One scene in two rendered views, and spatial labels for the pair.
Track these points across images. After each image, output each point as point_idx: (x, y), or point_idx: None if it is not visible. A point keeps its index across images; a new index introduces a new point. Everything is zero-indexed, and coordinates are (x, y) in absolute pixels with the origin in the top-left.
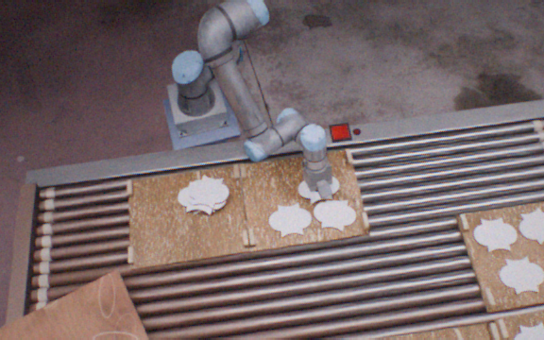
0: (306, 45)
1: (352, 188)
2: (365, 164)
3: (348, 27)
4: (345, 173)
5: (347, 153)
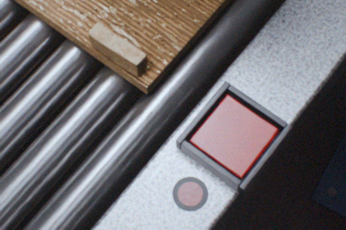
0: None
1: None
2: (68, 104)
3: None
4: (91, 6)
5: (129, 43)
